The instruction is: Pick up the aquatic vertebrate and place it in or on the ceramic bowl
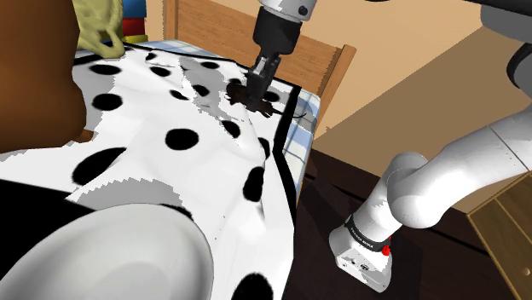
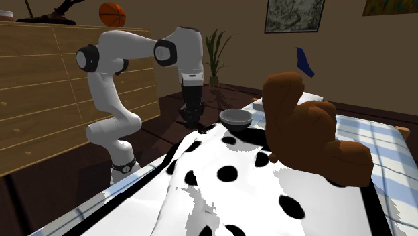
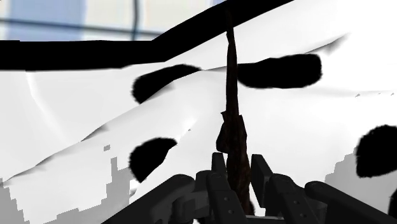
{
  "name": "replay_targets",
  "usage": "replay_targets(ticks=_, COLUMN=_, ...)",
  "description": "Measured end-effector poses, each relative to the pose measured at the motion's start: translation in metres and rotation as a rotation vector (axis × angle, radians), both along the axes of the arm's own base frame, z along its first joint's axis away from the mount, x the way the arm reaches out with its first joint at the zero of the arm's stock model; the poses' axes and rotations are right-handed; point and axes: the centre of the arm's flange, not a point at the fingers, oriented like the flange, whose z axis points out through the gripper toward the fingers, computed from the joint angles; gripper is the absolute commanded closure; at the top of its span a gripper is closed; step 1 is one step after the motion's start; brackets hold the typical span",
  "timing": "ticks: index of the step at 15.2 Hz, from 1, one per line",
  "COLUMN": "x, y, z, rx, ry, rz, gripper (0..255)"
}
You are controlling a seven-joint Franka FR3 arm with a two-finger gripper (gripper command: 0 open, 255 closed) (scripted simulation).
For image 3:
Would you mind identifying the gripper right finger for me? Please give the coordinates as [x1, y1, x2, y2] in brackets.
[250, 153, 395, 224]

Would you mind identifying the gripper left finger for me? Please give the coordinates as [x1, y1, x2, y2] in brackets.
[102, 151, 249, 224]

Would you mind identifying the dark brown long thin object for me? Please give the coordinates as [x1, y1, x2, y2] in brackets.
[216, 8, 256, 216]

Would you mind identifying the white bed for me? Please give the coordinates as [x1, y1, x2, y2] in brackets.
[0, 0, 397, 224]

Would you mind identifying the window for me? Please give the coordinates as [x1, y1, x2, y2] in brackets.
[0, 0, 229, 42]

